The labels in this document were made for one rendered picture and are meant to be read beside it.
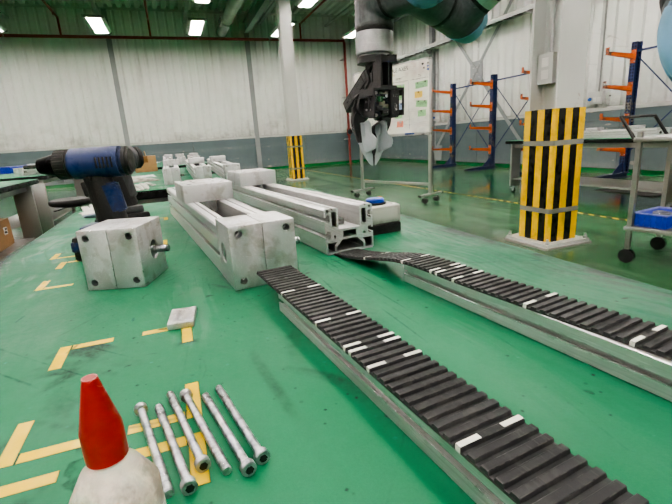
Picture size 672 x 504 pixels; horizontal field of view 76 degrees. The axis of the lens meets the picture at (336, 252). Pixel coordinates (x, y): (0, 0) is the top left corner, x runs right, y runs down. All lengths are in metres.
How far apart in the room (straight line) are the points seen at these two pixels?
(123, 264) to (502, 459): 0.61
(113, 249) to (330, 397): 0.47
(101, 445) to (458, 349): 0.32
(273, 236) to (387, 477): 0.42
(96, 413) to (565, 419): 0.30
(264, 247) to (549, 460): 0.47
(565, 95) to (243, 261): 3.49
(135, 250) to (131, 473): 0.53
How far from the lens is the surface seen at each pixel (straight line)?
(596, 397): 0.40
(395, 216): 0.94
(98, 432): 0.21
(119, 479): 0.22
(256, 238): 0.63
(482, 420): 0.29
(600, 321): 0.46
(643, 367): 0.42
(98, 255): 0.75
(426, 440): 0.31
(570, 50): 3.96
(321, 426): 0.34
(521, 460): 0.28
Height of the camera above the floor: 0.99
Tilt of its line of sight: 15 degrees down
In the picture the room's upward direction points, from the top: 4 degrees counter-clockwise
